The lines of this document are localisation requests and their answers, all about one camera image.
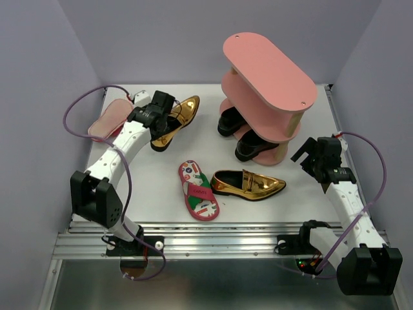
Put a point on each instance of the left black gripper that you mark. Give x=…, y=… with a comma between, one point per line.
x=159, y=135

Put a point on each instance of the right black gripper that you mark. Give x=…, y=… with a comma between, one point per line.
x=308, y=146

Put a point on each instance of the gold metallic loafer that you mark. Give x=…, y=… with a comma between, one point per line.
x=246, y=185
x=180, y=117

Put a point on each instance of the upturned pink sole sandal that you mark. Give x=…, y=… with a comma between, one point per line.
x=111, y=120

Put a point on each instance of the black patent loafer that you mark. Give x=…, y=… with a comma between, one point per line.
x=251, y=145
x=230, y=122

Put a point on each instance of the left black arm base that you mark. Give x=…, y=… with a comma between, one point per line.
x=116, y=247

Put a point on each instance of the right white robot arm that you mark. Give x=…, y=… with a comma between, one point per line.
x=364, y=263

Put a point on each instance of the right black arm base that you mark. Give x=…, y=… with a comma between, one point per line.
x=299, y=244

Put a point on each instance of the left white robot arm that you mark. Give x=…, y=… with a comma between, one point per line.
x=125, y=127

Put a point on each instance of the pink three-tier shoe shelf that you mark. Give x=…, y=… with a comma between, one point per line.
x=269, y=91

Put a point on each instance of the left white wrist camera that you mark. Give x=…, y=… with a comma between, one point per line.
x=141, y=98

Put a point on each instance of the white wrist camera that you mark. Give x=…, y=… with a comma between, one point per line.
x=141, y=98
x=343, y=142

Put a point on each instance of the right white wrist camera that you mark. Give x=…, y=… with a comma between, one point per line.
x=343, y=142

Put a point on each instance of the colourful red-strap sandal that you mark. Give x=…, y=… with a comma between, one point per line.
x=198, y=196

